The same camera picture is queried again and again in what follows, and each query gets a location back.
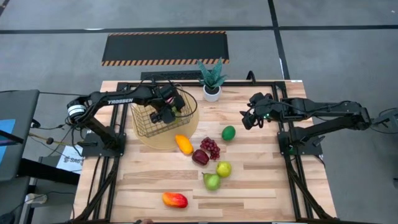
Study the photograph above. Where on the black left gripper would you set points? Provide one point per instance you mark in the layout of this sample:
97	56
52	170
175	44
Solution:
161	115

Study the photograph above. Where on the dark red apple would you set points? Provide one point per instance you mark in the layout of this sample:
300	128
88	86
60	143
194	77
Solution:
200	157

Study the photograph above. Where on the black ribbed floor mat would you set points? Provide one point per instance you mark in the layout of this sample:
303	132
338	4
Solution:
171	75

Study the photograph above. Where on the green snake plant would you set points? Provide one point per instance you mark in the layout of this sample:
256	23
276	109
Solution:
212	76

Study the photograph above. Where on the dull green avocado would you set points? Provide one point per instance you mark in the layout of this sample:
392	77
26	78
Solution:
176	109

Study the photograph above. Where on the green pear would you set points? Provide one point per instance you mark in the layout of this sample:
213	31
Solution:
212	182

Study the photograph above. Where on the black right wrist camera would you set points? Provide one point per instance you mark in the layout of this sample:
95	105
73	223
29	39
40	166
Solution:
257	99

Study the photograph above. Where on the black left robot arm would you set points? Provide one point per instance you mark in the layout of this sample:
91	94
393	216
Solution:
118	100

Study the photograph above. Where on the yellow-orange mango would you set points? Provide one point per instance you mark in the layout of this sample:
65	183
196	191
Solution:
184	144

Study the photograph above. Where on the white plant pot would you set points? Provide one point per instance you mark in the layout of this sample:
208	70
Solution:
212	95

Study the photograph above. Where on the green lime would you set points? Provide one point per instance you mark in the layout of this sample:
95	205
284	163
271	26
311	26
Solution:
228	133

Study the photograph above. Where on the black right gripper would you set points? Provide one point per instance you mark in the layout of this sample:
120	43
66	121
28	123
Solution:
270	110

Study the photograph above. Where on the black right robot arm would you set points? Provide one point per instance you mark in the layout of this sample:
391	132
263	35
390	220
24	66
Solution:
326	109

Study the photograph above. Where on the white paper sign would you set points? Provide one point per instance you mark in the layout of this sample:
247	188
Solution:
70	161

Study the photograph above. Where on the round tan mat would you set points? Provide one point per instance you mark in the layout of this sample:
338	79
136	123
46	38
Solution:
164	143

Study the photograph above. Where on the white power strip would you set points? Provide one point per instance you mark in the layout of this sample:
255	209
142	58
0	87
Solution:
35	198

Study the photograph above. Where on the black table clamp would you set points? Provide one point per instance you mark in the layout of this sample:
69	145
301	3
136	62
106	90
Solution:
251	77

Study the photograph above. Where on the blue screen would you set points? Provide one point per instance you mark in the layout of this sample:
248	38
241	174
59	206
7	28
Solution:
6	124

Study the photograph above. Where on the red grape bunch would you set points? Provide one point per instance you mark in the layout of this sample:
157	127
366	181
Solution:
211	148

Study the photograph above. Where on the dark grey desk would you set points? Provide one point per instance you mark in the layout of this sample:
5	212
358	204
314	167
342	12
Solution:
21	109

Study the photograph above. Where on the yellow-green apple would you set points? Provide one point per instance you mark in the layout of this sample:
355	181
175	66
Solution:
224	169

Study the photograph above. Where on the black hazard-striped floor mat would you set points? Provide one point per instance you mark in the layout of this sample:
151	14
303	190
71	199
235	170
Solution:
164	46

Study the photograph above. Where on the pink-red peach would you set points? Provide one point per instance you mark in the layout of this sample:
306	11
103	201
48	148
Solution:
169	100

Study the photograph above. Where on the red-orange mango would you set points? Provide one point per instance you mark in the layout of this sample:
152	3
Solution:
174	200

